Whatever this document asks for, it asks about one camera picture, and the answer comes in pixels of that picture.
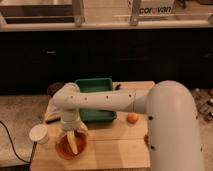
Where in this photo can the dish brush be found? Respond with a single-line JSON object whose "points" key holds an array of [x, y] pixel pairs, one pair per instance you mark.
{"points": [[118, 87]]}

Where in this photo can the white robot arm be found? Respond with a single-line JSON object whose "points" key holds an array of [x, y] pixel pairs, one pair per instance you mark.
{"points": [[173, 126]]}

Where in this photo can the green plastic tray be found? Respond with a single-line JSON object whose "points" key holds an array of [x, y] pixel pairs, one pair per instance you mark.
{"points": [[96, 85]]}

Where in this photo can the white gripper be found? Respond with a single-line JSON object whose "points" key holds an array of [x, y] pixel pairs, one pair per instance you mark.
{"points": [[71, 126]]}

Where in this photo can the caravan cardboard box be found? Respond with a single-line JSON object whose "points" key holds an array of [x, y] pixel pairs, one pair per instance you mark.
{"points": [[155, 7]]}

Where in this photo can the wooden block eraser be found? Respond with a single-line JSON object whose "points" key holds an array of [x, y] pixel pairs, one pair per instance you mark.
{"points": [[51, 117]]}

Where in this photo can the dark brown bowl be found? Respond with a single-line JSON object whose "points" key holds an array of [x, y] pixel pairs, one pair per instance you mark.
{"points": [[53, 88]]}

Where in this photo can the yellow banana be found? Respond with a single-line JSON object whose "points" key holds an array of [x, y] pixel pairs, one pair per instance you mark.
{"points": [[72, 142]]}

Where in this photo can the brown grape bunch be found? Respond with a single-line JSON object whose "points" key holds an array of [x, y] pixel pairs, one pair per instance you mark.
{"points": [[146, 139]]}

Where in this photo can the white paper cup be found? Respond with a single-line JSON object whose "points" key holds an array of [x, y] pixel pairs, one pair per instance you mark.
{"points": [[39, 134]]}

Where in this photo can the orange peach fruit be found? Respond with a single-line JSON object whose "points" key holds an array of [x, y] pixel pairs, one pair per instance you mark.
{"points": [[132, 118]]}

